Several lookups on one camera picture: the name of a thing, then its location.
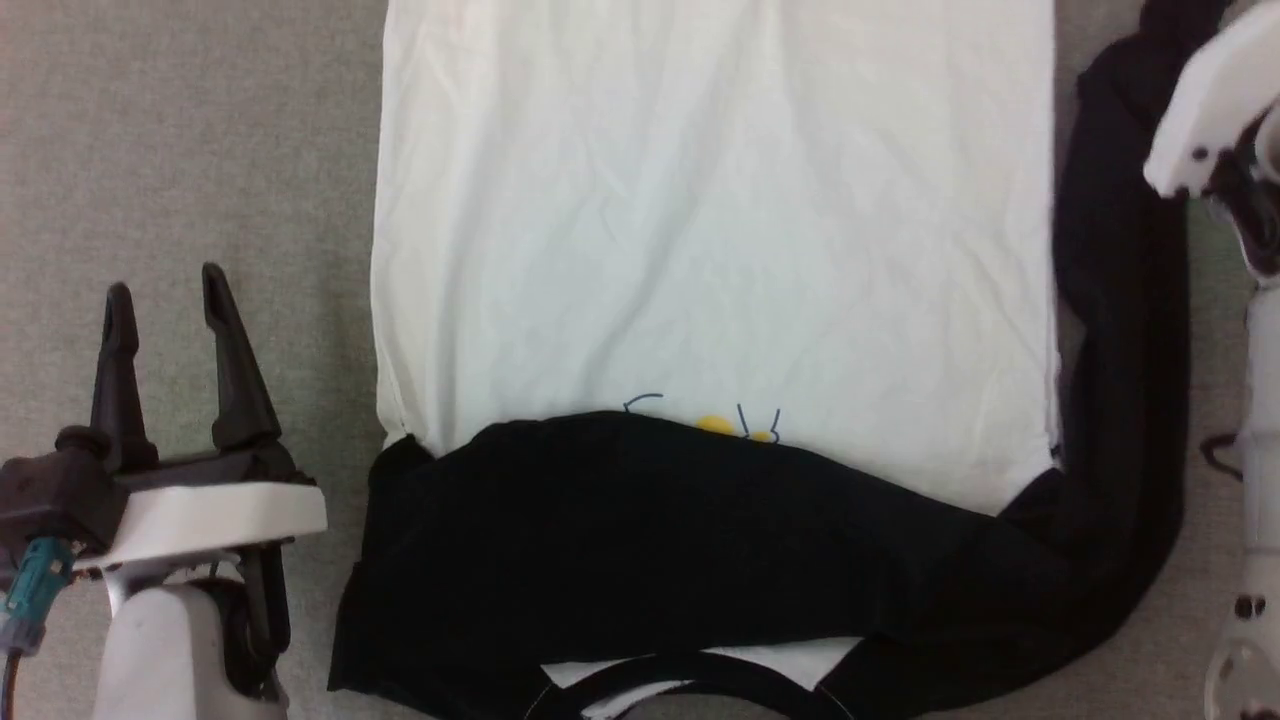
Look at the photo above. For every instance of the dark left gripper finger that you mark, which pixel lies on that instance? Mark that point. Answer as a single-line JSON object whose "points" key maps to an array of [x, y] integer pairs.
{"points": [[238, 390], [120, 400]]}

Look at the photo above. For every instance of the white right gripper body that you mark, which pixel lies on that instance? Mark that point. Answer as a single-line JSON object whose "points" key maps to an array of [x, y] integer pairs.
{"points": [[1220, 90]]}

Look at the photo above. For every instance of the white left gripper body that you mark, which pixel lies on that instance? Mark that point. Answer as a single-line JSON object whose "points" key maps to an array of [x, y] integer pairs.
{"points": [[220, 510]]}

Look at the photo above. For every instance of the black and white garment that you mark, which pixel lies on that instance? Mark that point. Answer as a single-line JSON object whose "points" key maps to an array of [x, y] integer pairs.
{"points": [[700, 250]]}

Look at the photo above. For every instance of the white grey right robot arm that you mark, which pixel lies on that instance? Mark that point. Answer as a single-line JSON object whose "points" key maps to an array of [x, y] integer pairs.
{"points": [[1262, 400]]}

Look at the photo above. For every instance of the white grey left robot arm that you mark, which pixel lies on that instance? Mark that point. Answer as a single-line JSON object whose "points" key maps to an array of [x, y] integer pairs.
{"points": [[160, 650]]}

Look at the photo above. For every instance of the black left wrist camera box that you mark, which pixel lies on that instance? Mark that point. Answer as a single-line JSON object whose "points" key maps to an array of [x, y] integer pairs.
{"points": [[50, 495]]}

